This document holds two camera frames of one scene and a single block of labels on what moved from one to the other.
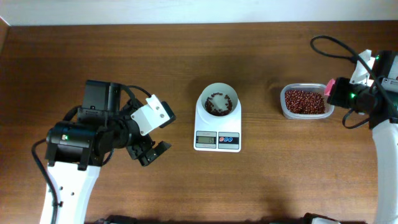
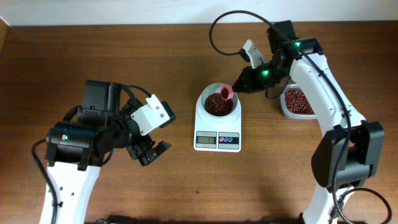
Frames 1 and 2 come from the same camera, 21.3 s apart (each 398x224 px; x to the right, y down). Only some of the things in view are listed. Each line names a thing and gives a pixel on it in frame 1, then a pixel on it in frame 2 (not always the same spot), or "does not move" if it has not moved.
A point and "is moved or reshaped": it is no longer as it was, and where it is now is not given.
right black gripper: (335, 93) to (247, 75)
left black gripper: (137, 152) does not move
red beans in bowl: (211, 109) does not move
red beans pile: (305, 102) does not move
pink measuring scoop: (328, 87) is moved or reshaped
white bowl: (219, 100) to (201, 114)
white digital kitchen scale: (212, 137) does not move
